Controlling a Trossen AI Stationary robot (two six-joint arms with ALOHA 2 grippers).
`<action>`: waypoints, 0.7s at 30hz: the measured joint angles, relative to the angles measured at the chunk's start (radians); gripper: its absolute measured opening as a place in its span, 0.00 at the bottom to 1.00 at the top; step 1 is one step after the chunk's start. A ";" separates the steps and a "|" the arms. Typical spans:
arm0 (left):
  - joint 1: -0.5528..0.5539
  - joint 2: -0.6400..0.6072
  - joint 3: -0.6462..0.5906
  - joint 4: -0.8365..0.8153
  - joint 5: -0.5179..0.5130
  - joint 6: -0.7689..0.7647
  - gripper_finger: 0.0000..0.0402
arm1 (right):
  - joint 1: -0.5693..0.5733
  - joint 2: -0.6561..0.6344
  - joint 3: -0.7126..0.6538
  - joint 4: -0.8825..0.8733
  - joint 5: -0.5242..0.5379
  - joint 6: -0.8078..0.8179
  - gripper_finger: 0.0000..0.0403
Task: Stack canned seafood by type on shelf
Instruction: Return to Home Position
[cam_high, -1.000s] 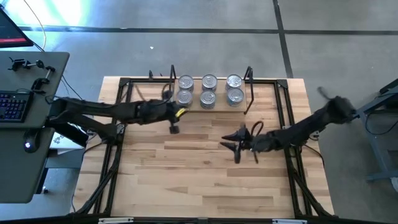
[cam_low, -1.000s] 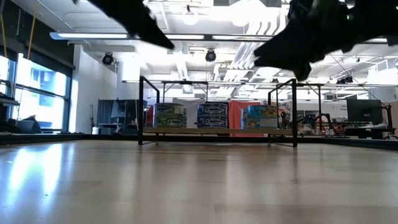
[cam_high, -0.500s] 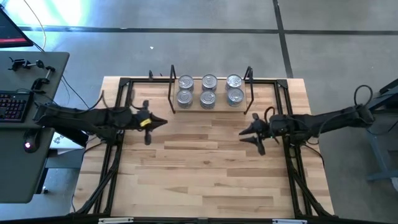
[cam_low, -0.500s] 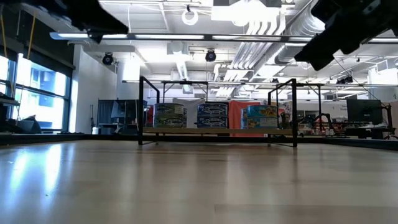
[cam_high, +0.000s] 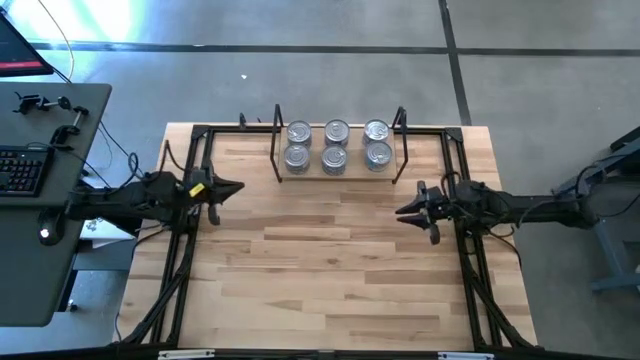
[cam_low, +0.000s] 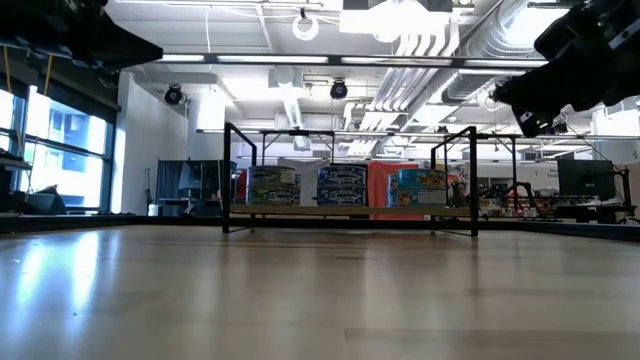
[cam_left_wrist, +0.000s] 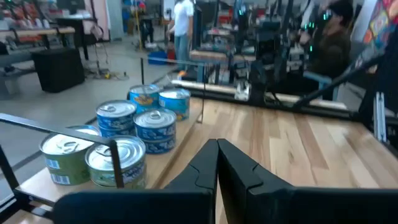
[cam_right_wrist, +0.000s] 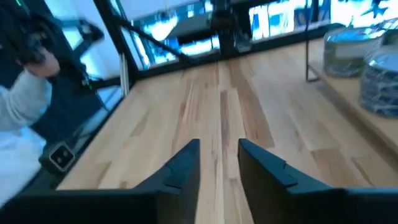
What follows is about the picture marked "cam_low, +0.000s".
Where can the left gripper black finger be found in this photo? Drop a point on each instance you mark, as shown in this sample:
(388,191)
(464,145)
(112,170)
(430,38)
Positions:
(125,37)
(120,55)

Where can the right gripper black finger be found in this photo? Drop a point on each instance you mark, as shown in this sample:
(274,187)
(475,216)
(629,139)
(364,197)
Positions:
(535,90)
(537,120)

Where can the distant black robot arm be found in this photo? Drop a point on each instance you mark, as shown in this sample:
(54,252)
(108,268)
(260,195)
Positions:
(520,192)

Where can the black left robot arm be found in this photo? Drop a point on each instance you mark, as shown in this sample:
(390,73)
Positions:
(30,20)

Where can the black round spotlight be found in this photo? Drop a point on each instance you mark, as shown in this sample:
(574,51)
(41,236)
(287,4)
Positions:
(173,94)
(338,89)

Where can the black computer monitor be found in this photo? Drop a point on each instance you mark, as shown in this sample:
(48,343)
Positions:
(585,180)

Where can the distant cluttered desk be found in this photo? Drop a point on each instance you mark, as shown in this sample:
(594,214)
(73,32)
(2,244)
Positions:
(590,212)

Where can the large window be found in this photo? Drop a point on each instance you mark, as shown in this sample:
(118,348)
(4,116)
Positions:
(65,150)

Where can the dark blue partition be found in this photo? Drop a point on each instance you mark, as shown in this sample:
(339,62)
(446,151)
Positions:
(170,185)

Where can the long ceiling light bar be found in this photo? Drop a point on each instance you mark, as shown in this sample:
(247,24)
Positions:
(275,59)

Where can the grey desk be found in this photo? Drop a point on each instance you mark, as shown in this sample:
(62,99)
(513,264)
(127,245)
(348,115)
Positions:
(12,162)

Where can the white cup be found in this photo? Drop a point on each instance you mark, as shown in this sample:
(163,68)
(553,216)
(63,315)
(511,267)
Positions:
(153,210)

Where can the black bag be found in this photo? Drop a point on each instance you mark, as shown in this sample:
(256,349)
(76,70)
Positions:
(47,200)

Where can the white partition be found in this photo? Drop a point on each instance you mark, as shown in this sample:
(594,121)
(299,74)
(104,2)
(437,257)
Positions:
(306,180)

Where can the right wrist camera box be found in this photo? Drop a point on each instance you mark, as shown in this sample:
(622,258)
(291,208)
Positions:
(565,35)

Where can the distant black metal frame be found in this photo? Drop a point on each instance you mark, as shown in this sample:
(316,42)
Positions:
(600,136)

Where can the silver ceiling duct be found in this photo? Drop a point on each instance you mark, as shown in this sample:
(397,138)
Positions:
(480,45)

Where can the black aluminium table frame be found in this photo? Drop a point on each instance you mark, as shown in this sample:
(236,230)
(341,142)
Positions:
(100,222)

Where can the wooden shelf black metal frame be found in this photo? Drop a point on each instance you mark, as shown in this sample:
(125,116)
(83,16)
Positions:
(350,210)

